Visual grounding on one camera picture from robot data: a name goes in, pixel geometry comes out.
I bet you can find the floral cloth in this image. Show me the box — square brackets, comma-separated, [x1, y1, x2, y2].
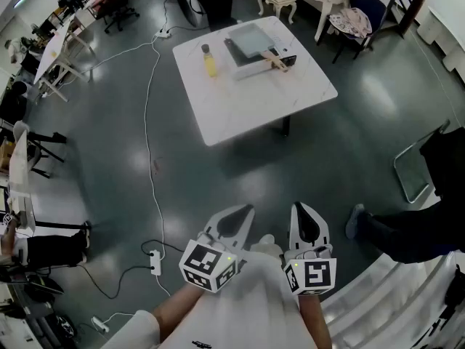
[328, 7, 373, 39]

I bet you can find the black box cabinet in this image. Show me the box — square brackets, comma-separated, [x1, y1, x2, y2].
[198, 0, 234, 32]

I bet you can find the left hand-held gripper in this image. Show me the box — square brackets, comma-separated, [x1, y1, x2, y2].
[178, 204, 256, 294]

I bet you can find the white microwave oven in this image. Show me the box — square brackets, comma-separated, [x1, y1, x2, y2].
[223, 31, 298, 82]

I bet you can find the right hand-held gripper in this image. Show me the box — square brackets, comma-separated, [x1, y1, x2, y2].
[282, 201, 338, 297]

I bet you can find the thin white cable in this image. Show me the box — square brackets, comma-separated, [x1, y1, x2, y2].
[103, 310, 136, 327]

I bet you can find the white slanted desk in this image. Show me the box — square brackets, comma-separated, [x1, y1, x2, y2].
[34, 16, 96, 103]

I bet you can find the blue seat wooden chair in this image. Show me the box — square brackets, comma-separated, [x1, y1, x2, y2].
[328, 0, 432, 65]

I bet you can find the yellow bottle with black cap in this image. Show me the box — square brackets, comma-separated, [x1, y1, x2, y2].
[201, 44, 219, 79]

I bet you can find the white workbench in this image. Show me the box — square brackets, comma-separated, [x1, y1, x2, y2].
[7, 129, 37, 232]

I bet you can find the metal tube chair frame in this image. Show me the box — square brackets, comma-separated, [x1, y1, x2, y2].
[394, 119, 451, 204]

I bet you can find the white cabinet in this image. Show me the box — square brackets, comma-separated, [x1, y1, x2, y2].
[416, 5, 465, 74]

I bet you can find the person's white shoe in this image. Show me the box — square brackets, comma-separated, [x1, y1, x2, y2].
[250, 233, 283, 257]

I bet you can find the person's left forearm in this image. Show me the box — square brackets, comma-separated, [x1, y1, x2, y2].
[150, 284, 208, 337]

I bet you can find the person's right forearm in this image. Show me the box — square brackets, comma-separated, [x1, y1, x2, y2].
[298, 293, 333, 349]

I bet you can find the black office chair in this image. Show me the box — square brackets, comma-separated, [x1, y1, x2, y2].
[94, 0, 141, 34]

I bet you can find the black garment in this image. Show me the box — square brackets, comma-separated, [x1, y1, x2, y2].
[419, 126, 465, 199]

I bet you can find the black metal stand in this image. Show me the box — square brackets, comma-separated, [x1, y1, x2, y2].
[0, 120, 68, 180]

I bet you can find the long white floor cable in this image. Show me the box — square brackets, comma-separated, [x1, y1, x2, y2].
[143, 40, 172, 297]

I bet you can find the person's white shirt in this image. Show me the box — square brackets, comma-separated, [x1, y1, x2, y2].
[108, 247, 328, 349]

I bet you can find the black floor cable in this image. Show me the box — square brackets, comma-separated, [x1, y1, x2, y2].
[74, 240, 186, 300]

